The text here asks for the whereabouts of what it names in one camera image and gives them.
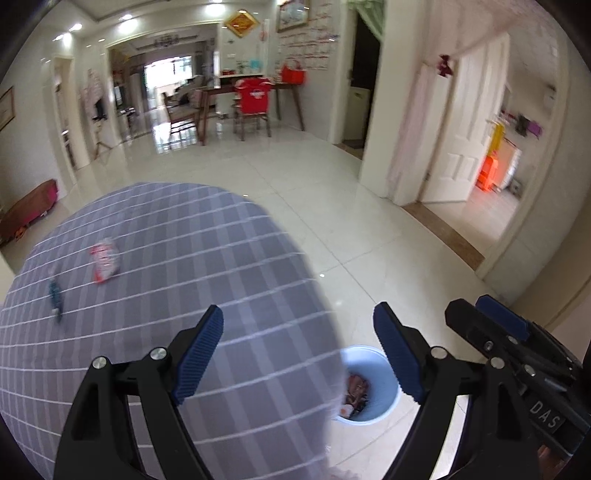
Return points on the red basket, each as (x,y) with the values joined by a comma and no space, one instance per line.
(293,75)

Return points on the red brown snack wrapper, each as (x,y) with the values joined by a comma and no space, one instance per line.
(358,387)

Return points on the wooden chair with shirt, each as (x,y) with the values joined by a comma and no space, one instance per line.
(251,122)

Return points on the red shirt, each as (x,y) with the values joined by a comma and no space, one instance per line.
(253,97)

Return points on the wooden dining table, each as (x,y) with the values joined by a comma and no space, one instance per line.
(217,90)

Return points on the blue small wrapper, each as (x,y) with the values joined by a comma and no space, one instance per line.
(56,297)

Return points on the group of wall certificates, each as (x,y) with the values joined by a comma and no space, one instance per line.
(321,46)

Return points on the person's right hand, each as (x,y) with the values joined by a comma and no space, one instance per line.
(549,459)

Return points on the red bow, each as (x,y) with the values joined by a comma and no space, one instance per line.
(445,65)

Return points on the orange plastic stool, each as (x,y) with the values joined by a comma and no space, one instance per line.
(488,174)

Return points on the ceiling chandelier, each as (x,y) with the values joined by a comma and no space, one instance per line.
(167,40)

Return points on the light blue plastic bin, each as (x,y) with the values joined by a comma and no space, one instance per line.
(374,360)

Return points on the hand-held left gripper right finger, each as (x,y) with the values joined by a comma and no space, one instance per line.
(399,355)

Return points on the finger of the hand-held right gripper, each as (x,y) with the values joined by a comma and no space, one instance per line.
(468,325)
(503,316)

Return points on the red and white wrapper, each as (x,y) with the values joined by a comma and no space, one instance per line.
(105,261)

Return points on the white door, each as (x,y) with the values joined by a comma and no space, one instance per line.
(461,129)

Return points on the pink hanging curtain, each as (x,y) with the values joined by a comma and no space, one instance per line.
(411,138)

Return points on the yellow board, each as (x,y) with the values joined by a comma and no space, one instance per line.
(496,138)

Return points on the framed wall picture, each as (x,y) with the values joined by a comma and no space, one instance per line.
(292,16)

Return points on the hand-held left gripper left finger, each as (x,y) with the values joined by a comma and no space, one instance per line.
(198,355)

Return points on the gold diamond wall frame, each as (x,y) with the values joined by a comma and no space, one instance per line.
(238,24)

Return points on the tripod stand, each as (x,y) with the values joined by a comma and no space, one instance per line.
(101,143)

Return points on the green door curtain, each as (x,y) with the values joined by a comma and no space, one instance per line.
(369,14)

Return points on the grey checked tablecloth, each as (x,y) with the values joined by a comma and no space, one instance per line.
(184,258)

